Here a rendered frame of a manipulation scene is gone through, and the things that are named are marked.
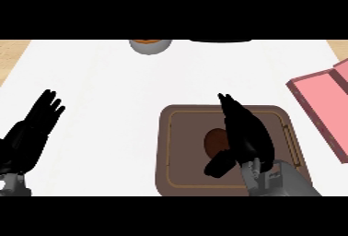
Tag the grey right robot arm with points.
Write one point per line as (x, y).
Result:
(276, 179)

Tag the brown cupcake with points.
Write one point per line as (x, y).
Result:
(215, 142)

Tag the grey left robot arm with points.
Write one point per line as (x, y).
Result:
(13, 184)

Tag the brown tray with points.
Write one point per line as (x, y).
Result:
(190, 153)

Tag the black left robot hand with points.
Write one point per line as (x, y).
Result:
(27, 138)

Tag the grey bowl with orange contents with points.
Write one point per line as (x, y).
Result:
(149, 46)

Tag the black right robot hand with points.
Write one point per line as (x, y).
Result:
(246, 132)

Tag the black flat object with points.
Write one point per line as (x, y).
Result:
(220, 40)

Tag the pink cardboard box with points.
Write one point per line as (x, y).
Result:
(323, 113)

